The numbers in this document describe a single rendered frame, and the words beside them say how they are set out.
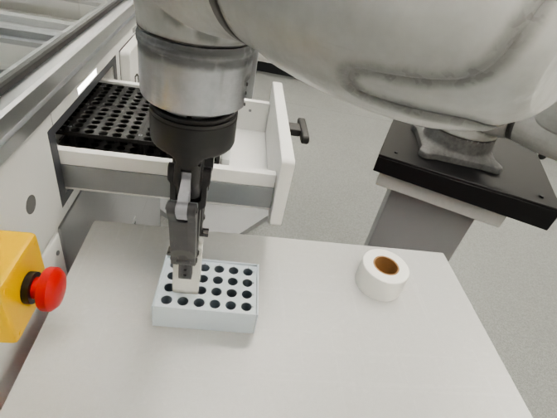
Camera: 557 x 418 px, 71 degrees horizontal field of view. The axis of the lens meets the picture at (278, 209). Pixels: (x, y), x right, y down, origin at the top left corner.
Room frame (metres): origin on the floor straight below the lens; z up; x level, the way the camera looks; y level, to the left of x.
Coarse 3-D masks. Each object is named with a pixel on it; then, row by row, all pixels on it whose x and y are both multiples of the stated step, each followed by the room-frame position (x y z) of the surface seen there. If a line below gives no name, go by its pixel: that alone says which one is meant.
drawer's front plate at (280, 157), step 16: (272, 96) 0.68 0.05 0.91; (272, 112) 0.64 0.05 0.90; (272, 128) 0.60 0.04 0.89; (288, 128) 0.54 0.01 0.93; (272, 144) 0.56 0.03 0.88; (288, 144) 0.49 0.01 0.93; (272, 160) 0.53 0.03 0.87; (288, 160) 0.44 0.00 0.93; (288, 176) 0.44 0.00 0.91; (272, 208) 0.44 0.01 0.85; (272, 224) 0.44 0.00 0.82
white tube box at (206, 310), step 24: (168, 264) 0.35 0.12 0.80; (216, 264) 0.36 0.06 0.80; (240, 264) 0.37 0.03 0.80; (168, 288) 0.32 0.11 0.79; (216, 288) 0.33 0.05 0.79; (240, 288) 0.33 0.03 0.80; (168, 312) 0.28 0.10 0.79; (192, 312) 0.28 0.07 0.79; (216, 312) 0.29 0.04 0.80; (240, 312) 0.29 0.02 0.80
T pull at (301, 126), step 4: (300, 120) 0.61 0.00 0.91; (304, 120) 0.61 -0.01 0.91; (292, 124) 0.59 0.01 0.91; (296, 124) 0.59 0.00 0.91; (300, 124) 0.59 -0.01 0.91; (304, 124) 0.60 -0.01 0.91; (292, 128) 0.58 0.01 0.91; (296, 128) 0.58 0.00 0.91; (300, 128) 0.58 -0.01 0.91; (304, 128) 0.58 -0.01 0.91; (292, 132) 0.57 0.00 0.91; (296, 132) 0.57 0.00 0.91; (300, 132) 0.57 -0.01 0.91; (304, 132) 0.57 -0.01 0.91; (300, 136) 0.57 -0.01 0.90; (304, 136) 0.56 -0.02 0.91; (308, 136) 0.56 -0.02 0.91; (304, 140) 0.55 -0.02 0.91; (308, 140) 0.55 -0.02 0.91
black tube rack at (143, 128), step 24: (96, 96) 0.56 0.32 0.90; (120, 96) 0.58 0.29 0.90; (72, 120) 0.47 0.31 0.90; (96, 120) 0.49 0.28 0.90; (120, 120) 0.50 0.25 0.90; (144, 120) 0.52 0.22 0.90; (72, 144) 0.45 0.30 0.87; (96, 144) 0.47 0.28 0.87; (120, 144) 0.49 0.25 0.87; (144, 144) 0.46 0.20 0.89
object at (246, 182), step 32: (256, 128) 0.69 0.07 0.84; (64, 160) 0.40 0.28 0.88; (96, 160) 0.41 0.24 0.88; (128, 160) 0.42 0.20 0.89; (160, 160) 0.43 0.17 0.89; (256, 160) 0.58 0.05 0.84; (128, 192) 0.42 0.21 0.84; (160, 192) 0.42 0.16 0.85; (224, 192) 0.44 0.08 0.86; (256, 192) 0.45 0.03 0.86
